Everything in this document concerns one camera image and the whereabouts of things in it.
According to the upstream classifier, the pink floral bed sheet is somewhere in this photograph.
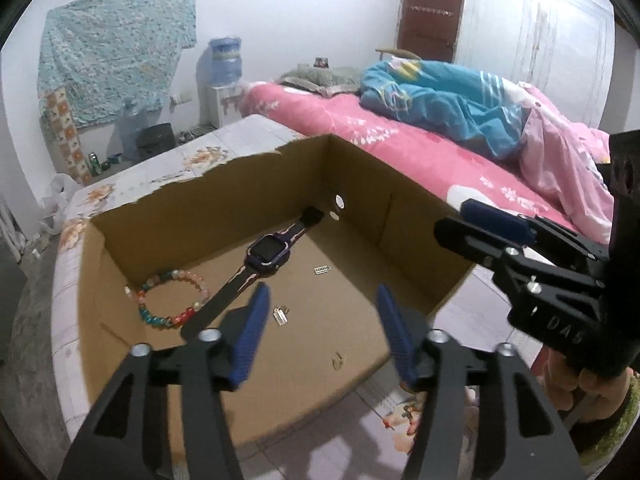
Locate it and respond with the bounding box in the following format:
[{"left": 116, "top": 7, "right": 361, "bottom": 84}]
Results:
[{"left": 240, "top": 81, "right": 573, "bottom": 229}]

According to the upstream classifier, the small gold hook earring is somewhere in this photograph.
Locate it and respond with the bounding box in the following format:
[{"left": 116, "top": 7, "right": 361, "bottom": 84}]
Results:
[{"left": 332, "top": 353, "right": 344, "bottom": 370}]

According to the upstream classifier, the grey green pillow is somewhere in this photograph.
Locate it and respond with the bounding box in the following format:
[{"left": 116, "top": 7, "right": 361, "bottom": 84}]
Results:
[{"left": 277, "top": 65, "right": 362, "bottom": 99}]

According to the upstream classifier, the brown cardboard box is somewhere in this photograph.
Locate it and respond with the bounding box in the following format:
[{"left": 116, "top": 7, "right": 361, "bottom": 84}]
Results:
[{"left": 77, "top": 133, "right": 476, "bottom": 449}]

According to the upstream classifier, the brown wooden door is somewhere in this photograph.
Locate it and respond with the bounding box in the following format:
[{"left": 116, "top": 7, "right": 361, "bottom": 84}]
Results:
[{"left": 396, "top": 0, "right": 463, "bottom": 63}]

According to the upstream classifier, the blue water dispenser bottle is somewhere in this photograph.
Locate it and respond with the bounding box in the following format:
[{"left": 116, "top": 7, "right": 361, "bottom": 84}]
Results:
[{"left": 209, "top": 36, "right": 243, "bottom": 87}]

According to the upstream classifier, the purple smartwatch pink strap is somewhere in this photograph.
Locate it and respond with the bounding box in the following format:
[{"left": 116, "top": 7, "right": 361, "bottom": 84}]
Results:
[{"left": 179, "top": 205, "right": 326, "bottom": 344}]

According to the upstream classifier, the green fuzzy sleeve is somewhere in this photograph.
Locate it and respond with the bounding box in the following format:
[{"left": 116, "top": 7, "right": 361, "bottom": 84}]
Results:
[{"left": 577, "top": 373, "right": 639, "bottom": 479}]

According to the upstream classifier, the pink quilt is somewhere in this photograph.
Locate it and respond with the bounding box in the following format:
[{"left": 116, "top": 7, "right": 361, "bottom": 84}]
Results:
[{"left": 503, "top": 80, "right": 614, "bottom": 244}]

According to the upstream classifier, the small silver pendant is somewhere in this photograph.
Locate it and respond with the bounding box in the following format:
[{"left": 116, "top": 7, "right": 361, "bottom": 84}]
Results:
[{"left": 272, "top": 306, "right": 288, "bottom": 326}]

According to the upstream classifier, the colourful bead bracelet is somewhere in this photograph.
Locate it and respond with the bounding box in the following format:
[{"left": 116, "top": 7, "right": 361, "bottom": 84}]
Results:
[{"left": 124, "top": 268, "right": 211, "bottom": 331}]

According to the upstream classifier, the right hand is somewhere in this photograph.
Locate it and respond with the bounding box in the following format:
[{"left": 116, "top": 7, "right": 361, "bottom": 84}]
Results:
[{"left": 541, "top": 350, "right": 634, "bottom": 422}]

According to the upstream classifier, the white water dispenser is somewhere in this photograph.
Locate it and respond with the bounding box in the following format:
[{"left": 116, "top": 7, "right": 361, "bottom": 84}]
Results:
[{"left": 206, "top": 84, "right": 244, "bottom": 129}]

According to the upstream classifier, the blue patterned blanket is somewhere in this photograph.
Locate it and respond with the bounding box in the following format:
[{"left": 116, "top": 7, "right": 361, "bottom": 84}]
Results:
[{"left": 360, "top": 58, "right": 530, "bottom": 162}]

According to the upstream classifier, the teal patterned wall cloth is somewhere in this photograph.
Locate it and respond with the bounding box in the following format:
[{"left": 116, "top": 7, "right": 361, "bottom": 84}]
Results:
[{"left": 37, "top": 0, "right": 196, "bottom": 127}]

